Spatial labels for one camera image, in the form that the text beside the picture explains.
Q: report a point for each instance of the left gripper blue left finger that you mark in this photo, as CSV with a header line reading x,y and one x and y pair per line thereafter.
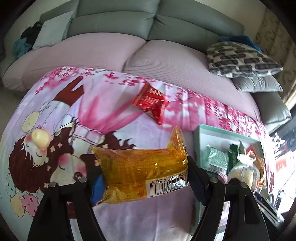
x,y
98,190

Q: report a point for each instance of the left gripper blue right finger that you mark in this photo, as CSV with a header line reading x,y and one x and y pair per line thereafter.
x,y
198,181

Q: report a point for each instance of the green white barcode snack pack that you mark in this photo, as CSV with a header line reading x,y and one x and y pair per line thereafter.
x,y
216,160

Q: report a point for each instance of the orange cake pack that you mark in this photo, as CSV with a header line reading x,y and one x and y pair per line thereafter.
x,y
138,174

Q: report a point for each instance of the small dark green packet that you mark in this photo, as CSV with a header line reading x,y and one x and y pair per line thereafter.
x,y
232,156

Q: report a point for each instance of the round bun clear wrapper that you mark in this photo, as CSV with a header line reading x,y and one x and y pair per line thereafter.
x,y
245,171

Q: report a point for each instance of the green sandwich biscuit pack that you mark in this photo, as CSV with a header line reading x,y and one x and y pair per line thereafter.
x,y
241,149

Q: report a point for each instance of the dark red wafer pack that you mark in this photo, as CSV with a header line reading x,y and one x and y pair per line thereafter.
x,y
251,152

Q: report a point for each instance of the cream bread pack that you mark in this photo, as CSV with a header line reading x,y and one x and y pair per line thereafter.
x,y
260,165

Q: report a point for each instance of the teal rimmed white tray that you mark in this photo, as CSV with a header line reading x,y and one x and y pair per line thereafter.
x,y
232,209

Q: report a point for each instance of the pink anime print cloth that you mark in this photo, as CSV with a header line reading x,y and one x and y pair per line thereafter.
x,y
50,135

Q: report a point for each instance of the red heart snack pack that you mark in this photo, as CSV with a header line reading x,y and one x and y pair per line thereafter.
x,y
152,102

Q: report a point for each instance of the grey cushion right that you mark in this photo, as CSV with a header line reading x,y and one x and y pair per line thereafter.
x,y
257,84

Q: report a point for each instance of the pink sofa seat cover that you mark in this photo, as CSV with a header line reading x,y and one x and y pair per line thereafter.
x,y
157,59

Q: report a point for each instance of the black white patterned pillow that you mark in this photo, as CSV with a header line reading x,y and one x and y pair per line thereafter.
x,y
233,60

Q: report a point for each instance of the blue fabric behind pillow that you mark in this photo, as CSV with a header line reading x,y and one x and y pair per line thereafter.
x,y
243,39

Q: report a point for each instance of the grey sofa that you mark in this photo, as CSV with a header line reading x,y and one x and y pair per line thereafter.
x,y
189,23

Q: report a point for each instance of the dark clothes pile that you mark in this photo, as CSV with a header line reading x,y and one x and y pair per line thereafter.
x,y
25,43

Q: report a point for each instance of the light grey cushion left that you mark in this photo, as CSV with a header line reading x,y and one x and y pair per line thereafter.
x,y
53,30

